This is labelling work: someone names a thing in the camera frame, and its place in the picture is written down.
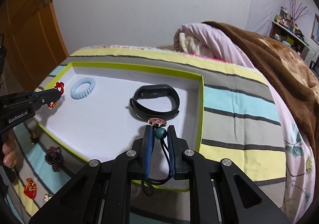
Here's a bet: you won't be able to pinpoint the black fitness band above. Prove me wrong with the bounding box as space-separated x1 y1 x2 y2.
130 84 180 121

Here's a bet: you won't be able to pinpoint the pink quilt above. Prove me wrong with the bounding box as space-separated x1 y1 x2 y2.
174 23 316 223

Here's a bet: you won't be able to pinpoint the cluttered shelf unit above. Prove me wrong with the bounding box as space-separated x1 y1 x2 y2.
269 7 310 60

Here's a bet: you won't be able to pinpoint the left hand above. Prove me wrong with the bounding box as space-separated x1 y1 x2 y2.
2 129 17 168

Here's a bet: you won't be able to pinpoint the red knot ornament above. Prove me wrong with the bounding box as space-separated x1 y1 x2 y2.
23 178 37 200
47 82 64 110

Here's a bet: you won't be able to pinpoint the small white bead item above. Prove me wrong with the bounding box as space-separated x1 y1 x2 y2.
43 194 53 203

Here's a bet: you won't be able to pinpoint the gold charm ornament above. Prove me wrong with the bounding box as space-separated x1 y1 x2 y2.
29 133 39 146

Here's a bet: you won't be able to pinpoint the striped bed sheet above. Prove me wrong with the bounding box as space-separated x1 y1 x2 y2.
5 47 286 223

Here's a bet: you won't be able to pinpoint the orange wooden door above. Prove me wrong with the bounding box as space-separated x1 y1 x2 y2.
1 0 68 95

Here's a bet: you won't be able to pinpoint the window with bars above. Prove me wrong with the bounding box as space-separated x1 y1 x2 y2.
310 14 319 45

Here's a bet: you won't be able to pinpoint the dark bead bracelet with tassel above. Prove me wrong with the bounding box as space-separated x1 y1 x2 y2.
44 146 64 173

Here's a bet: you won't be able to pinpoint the brown plush blanket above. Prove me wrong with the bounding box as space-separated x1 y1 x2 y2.
202 21 319 165

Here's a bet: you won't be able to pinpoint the green white shallow box tray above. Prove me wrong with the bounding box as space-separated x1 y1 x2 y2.
33 61 205 192

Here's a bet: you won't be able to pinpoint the purple flower branches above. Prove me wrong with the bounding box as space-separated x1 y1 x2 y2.
289 0 311 24

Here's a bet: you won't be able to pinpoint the light blue spiral hair tie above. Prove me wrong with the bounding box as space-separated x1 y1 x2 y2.
70 77 96 100

